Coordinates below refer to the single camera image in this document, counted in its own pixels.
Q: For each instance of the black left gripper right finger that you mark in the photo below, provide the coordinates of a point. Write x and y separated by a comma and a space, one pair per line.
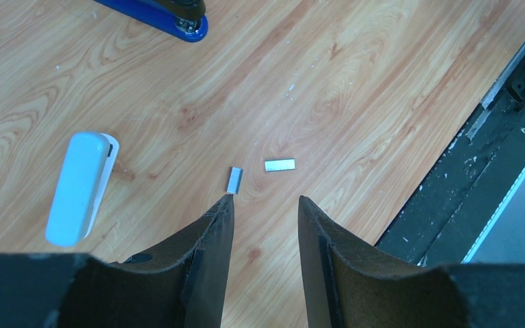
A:
350, 283

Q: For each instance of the short silver staple strip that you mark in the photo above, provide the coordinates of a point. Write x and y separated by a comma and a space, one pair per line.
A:
234, 180

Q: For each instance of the blue black stapler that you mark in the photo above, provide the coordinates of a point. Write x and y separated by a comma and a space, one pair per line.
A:
183, 19

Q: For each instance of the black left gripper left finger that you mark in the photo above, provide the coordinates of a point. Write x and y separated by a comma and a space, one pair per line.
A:
179, 282

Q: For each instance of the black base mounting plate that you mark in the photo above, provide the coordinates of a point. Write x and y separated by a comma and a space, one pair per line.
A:
446, 213

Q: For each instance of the white bottle black cap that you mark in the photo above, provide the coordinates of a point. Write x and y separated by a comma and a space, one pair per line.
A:
84, 176

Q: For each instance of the long silver staple strip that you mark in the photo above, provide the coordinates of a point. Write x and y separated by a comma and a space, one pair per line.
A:
279, 165

